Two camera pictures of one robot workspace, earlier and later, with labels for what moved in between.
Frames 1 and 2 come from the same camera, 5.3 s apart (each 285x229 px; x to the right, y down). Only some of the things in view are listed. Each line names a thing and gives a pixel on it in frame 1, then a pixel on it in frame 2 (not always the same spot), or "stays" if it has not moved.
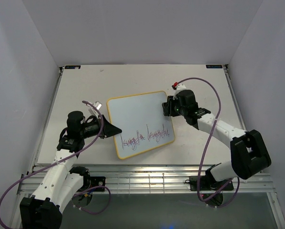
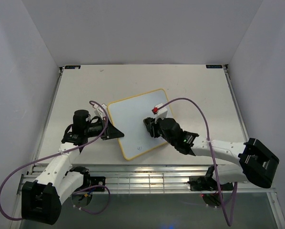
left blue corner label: x=72 y=67 stays
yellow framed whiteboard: x=141 y=119 stays
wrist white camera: x=179 y=87 → x=160 y=113
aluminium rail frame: x=251 y=179 stays
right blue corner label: x=214 y=67 stays
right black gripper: x=168 y=109 → x=152 y=127
